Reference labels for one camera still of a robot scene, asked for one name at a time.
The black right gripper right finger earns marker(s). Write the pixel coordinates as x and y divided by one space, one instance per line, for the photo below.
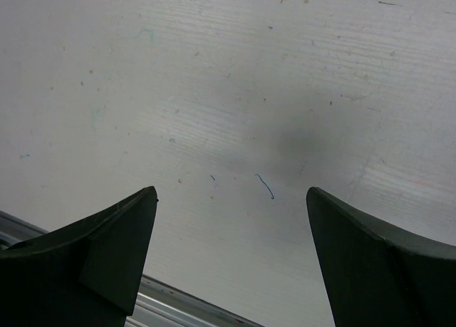
377 274

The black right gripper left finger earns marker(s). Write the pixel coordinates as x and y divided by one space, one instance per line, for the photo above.
87 273

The aluminium table edge rail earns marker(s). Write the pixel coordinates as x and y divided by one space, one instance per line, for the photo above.
157 304

